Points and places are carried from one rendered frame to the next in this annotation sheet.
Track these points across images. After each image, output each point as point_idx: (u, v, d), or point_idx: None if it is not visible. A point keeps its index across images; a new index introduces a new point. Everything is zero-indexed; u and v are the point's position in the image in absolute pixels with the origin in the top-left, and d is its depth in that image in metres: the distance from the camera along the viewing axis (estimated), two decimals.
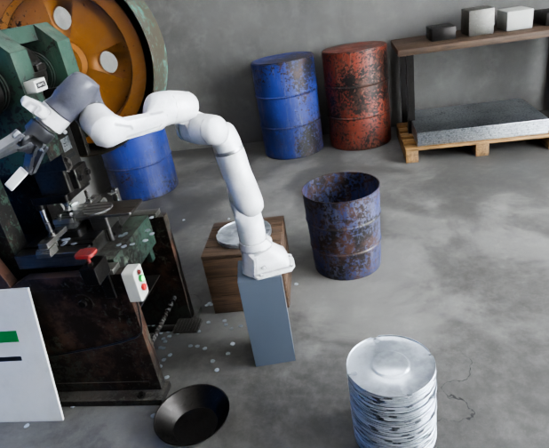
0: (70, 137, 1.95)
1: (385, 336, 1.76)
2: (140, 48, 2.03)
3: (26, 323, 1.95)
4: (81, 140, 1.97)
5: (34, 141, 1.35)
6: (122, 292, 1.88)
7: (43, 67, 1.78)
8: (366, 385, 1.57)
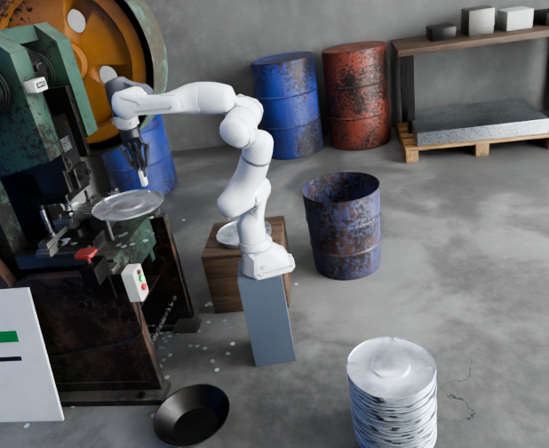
0: (70, 137, 1.95)
1: (147, 212, 1.91)
2: (145, 78, 2.09)
3: (26, 323, 1.95)
4: (81, 140, 1.97)
5: (130, 141, 1.86)
6: (122, 292, 1.88)
7: (43, 67, 1.78)
8: (133, 193, 2.11)
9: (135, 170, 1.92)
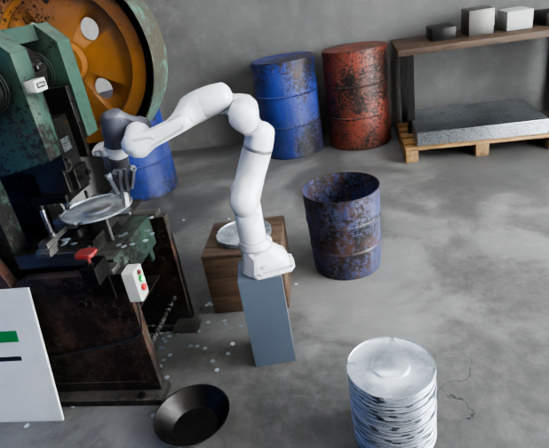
0: (70, 137, 1.95)
1: None
2: (139, 105, 2.14)
3: (26, 323, 1.95)
4: (81, 140, 1.97)
5: (120, 168, 1.87)
6: (122, 292, 1.88)
7: (43, 67, 1.78)
8: (67, 216, 2.00)
9: (119, 193, 1.94)
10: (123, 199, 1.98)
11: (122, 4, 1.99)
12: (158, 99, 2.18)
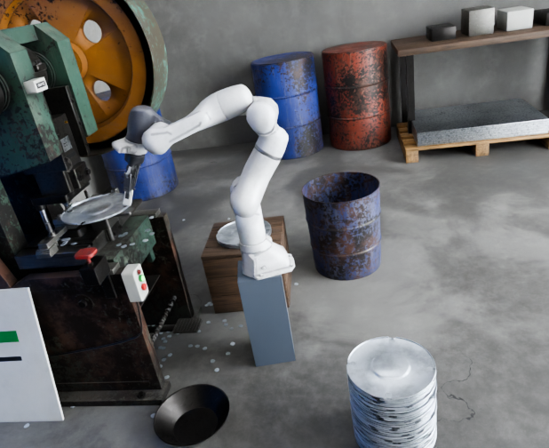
0: (70, 137, 1.95)
1: (72, 207, 2.09)
2: None
3: (26, 323, 1.95)
4: (81, 140, 1.97)
5: (135, 164, 1.91)
6: (122, 292, 1.88)
7: (43, 67, 1.78)
8: (99, 219, 1.92)
9: (127, 192, 1.95)
10: (125, 198, 1.98)
11: (127, 11, 2.00)
12: (158, 99, 2.18)
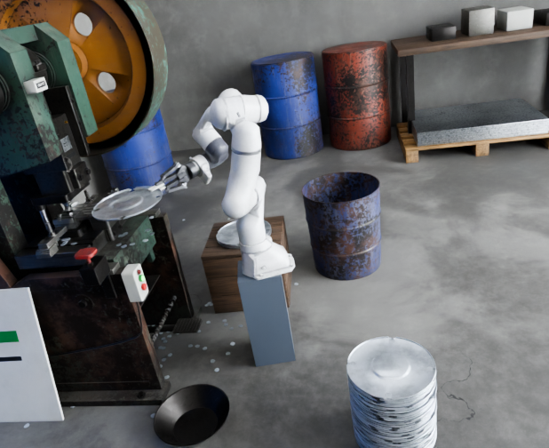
0: (70, 137, 1.95)
1: (112, 220, 1.88)
2: (143, 92, 2.12)
3: (26, 323, 1.95)
4: (81, 140, 1.97)
5: None
6: (122, 292, 1.88)
7: (43, 67, 1.78)
8: (154, 191, 2.05)
9: (164, 189, 2.10)
10: None
11: None
12: (158, 99, 2.18)
